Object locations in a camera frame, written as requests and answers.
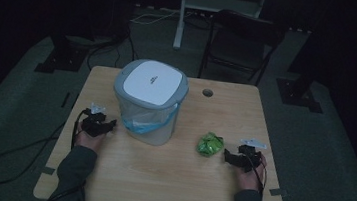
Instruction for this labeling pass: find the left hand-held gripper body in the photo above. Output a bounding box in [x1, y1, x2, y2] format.
[79, 102, 114, 140]

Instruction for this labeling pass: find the white metal stand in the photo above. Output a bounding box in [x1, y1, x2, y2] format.
[172, 0, 269, 59]

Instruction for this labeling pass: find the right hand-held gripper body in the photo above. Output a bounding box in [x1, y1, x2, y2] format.
[234, 136, 269, 175]

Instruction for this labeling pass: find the grey bin with white lid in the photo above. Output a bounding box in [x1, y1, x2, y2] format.
[107, 56, 192, 149]

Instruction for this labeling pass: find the hand-held gripper black cable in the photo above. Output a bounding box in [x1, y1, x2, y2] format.
[246, 151, 270, 195]
[39, 105, 95, 201]

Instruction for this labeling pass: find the right hand-held gripper black cable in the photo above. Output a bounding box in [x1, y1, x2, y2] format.
[246, 151, 270, 195]

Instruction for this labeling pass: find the grey tape piece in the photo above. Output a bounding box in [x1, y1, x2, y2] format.
[268, 186, 289, 198]
[37, 164, 57, 176]

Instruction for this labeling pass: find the clear bin liner blue edge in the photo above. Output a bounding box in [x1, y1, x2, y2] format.
[119, 97, 180, 139]

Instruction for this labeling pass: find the left hand-held gripper black cable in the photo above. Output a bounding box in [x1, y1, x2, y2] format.
[39, 105, 95, 201]

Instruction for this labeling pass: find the black floor cables bundle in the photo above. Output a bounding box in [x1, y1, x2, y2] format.
[84, 20, 142, 76]

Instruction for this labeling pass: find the white floor cable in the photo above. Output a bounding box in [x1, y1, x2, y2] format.
[129, 4, 181, 29]

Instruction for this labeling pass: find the black stand base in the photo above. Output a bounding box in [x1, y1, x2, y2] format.
[34, 30, 91, 79]
[272, 76, 326, 115]

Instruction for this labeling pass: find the person's right hand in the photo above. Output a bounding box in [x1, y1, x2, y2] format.
[232, 149, 269, 193]

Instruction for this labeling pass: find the black folding chair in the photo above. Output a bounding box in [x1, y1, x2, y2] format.
[197, 6, 289, 89]

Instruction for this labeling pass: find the black floor cable loop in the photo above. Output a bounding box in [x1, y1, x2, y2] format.
[0, 114, 67, 191]

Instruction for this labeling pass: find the green wrapper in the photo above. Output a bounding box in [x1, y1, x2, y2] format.
[196, 130, 226, 159]

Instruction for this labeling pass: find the grey table cable grommet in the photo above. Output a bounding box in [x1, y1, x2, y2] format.
[201, 88, 215, 99]

